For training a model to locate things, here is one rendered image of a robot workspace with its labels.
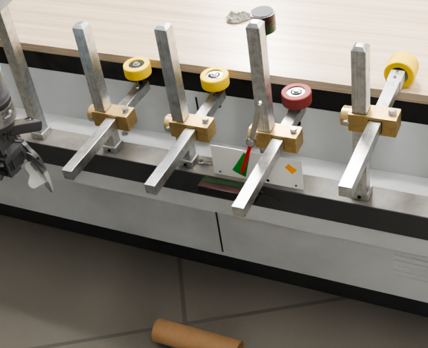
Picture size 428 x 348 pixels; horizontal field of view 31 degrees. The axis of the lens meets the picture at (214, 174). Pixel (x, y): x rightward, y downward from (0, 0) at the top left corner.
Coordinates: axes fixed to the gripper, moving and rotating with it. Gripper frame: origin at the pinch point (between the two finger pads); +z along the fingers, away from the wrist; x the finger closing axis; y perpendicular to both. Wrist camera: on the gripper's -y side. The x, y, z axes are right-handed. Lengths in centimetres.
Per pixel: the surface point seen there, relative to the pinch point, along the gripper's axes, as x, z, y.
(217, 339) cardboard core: 24, 86, -30
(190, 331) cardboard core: 14, 86, -30
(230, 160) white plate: 32, 18, -41
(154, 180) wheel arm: 22.5, 9.1, -18.8
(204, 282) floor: 5, 94, -58
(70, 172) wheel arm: -1.9, 10.2, -16.6
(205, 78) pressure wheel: 20, 3, -56
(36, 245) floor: -67, 94, -54
